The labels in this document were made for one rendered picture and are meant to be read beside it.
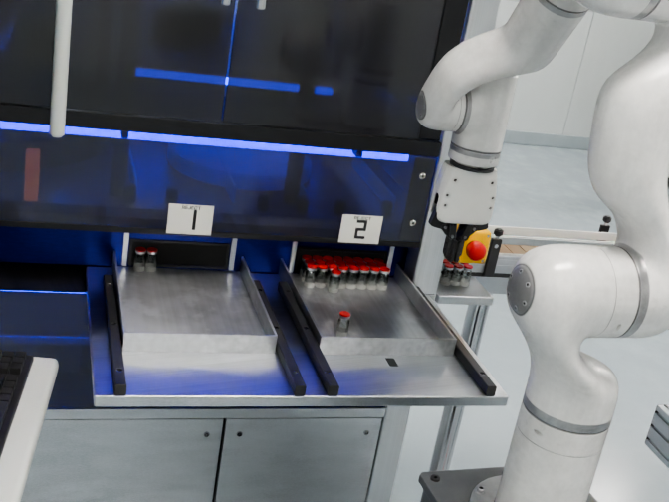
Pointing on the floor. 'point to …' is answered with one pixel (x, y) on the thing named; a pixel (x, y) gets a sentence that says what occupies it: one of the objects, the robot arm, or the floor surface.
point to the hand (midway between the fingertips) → (453, 248)
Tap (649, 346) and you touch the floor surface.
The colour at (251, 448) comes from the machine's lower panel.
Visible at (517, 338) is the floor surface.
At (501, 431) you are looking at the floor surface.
